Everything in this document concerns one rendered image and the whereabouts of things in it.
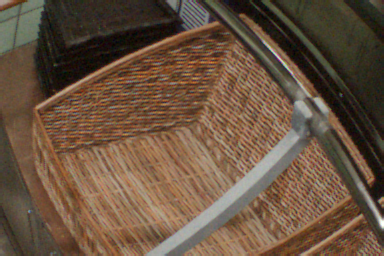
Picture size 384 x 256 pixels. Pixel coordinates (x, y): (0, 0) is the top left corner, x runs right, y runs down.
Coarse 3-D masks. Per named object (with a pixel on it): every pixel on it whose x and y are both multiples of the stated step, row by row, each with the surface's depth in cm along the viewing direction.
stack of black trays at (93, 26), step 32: (64, 0) 208; (96, 0) 207; (128, 0) 207; (160, 0) 205; (64, 32) 195; (96, 32) 195; (128, 32) 194; (160, 32) 198; (64, 64) 192; (96, 64) 196
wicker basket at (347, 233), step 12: (360, 216) 150; (348, 228) 150; (360, 228) 154; (324, 240) 148; (336, 240) 151; (348, 240) 154; (360, 240) 157; (372, 240) 153; (312, 252) 148; (324, 252) 151; (336, 252) 154; (348, 252) 157; (360, 252) 157; (372, 252) 152
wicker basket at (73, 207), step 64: (128, 64) 187; (192, 64) 195; (256, 64) 190; (64, 128) 188; (128, 128) 197; (192, 128) 204; (256, 128) 190; (64, 192) 169; (128, 192) 187; (192, 192) 190
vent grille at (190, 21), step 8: (184, 0) 217; (192, 0) 214; (184, 8) 218; (192, 8) 214; (200, 8) 211; (184, 16) 219; (192, 16) 215; (200, 16) 211; (208, 16) 208; (184, 24) 219; (192, 24) 216; (200, 24) 212
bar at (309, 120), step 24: (216, 0) 132; (240, 24) 127; (264, 48) 123; (288, 72) 120; (288, 96) 119; (312, 120) 114; (288, 144) 117; (336, 144) 110; (264, 168) 118; (336, 168) 109; (240, 192) 118; (360, 192) 104; (216, 216) 118; (168, 240) 120; (192, 240) 119
